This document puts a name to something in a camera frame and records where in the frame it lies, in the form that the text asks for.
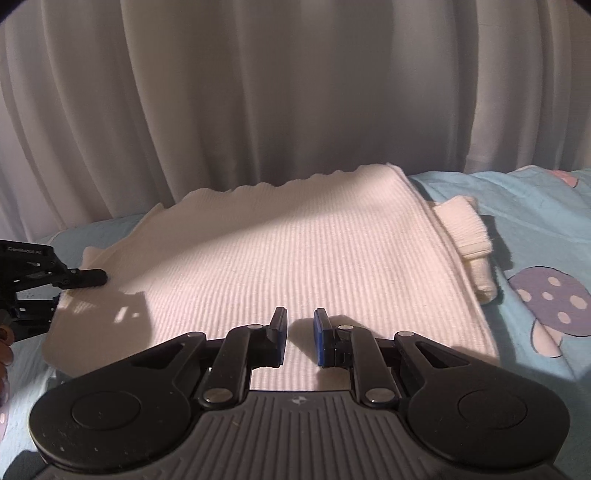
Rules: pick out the white curtain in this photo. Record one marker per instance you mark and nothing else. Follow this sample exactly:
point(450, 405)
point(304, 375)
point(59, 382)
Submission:
point(109, 108)

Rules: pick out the white ribbed knit sweater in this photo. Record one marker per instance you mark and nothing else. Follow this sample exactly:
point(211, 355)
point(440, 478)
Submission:
point(364, 245)

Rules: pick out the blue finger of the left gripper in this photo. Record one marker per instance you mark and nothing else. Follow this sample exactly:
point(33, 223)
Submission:
point(81, 279)

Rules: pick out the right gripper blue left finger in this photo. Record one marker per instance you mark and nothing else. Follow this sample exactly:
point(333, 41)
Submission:
point(256, 345)

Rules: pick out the person's left hand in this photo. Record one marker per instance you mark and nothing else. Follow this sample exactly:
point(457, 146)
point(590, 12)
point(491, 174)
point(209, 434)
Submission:
point(6, 359)

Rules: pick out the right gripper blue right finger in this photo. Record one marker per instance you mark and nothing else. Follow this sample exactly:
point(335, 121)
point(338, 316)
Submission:
point(346, 346)

